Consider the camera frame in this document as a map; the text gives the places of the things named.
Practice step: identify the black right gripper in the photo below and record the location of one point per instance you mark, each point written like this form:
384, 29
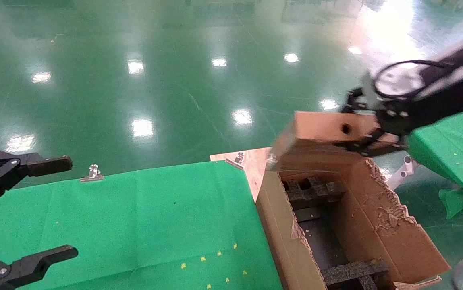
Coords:
449, 100

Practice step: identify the small brown cardboard box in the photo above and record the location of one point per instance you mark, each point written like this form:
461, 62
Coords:
316, 129

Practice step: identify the large open torn carton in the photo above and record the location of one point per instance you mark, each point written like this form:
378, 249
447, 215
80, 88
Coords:
396, 241

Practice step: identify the silver binder clip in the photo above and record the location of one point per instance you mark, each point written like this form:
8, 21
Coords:
92, 175
235, 162

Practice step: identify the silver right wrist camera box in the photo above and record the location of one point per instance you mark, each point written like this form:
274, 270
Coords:
396, 80

